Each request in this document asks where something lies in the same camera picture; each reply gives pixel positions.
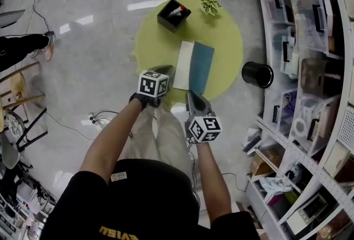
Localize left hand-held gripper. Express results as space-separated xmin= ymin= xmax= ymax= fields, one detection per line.
xmin=137 ymin=65 xmax=175 ymax=108

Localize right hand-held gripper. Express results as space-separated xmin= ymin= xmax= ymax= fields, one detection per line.
xmin=184 ymin=90 xmax=223 ymax=144

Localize blue cover notebook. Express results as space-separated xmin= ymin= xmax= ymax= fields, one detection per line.
xmin=173 ymin=40 xmax=216 ymax=95

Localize person's right forearm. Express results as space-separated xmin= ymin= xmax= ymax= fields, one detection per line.
xmin=195 ymin=142 xmax=233 ymax=223

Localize person's left forearm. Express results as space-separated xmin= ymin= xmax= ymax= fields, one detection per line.
xmin=80 ymin=99 xmax=143 ymax=183

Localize black wristband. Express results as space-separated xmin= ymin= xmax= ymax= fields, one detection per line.
xmin=128 ymin=92 xmax=150 ymax=111

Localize person's beige trousers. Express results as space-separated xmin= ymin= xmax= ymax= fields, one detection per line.
xmin=121 ymin=102 xmax=195 ymax=176

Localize black pen holder box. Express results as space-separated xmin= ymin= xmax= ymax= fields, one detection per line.
xmin=157 ymin=0 xmax=192 ymax=34

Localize black waste bin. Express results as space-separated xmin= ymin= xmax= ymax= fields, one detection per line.
xmin=241 ymin=61 xmax=275 ymax=88

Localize round table green tablecloth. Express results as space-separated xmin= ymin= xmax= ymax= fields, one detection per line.
xmin=132 ymin=0 xmax=244 ymax=103

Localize red capped white pen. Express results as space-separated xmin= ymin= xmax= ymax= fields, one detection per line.
xmin=168 ymin=5 xmax=186 ymax=17

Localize small potted plant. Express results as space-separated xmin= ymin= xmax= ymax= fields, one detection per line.
xmin=197 ymin=0 xmax=223 ymax=17

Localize white power strip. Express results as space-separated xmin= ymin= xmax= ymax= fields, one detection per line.
xmin=87 ymin=111 xmax=112 ymax=129

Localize cardboard box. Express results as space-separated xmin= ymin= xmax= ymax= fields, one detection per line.
xmin=250 ymin=147 xmax=286 ymax=176

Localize white metal shelving rack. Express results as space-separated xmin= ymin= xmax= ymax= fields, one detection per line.
xmin=244 ymin=0 xmax=354 ymax=240

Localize white cloth bundle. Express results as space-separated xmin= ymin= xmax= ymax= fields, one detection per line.
xmin=258 ymin=174 xmax=294 ymax=196

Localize person's black t-shirt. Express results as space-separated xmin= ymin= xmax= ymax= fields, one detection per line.
xmin=40 ymin=158 xmax=261 ymax=240

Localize pink box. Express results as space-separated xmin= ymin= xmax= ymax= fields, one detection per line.
xmin=265 ymin=192 xmax=287 ymax=211

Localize row of clear storage bins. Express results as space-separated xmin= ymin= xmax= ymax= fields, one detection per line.
xmin=259 ymin=0 xmax=344 ymax=151

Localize wooden stool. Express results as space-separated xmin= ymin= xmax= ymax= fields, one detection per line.
xmin=0 ymin=61 xmax=46 ymax=112

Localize cream microwave oven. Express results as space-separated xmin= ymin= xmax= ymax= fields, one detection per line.
xmin=285 ymin=192 xmax=332 ymax=236

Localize black frame patterned chair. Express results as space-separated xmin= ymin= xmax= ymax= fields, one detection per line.
xmin=5 ymin=107 xmax=48 ymax=153

